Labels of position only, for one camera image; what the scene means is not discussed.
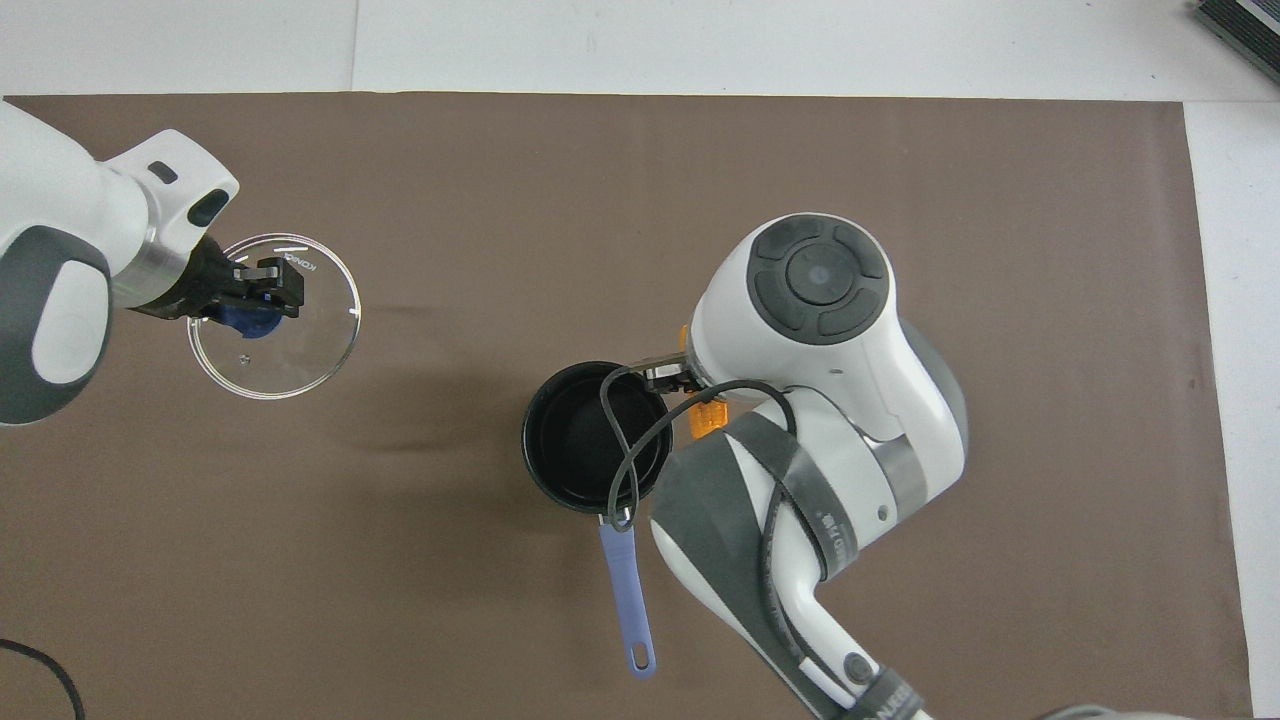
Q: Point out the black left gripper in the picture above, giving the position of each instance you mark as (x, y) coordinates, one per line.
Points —
(205, 285)

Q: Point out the glass lid with blue knob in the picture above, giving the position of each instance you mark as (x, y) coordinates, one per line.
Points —
(315, 345)

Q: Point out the black ribbed metal box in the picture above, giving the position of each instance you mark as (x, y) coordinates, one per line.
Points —
(1245, 25)

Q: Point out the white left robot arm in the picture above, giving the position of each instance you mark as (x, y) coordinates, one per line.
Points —
(70, 210)

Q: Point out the brown table mat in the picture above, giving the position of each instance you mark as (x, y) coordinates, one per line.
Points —
(500, 200)

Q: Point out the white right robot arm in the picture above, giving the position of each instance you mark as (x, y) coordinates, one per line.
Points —
(850, 380)

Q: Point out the yellow toy corn cob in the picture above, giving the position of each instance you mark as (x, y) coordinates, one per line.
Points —
(708, 420)

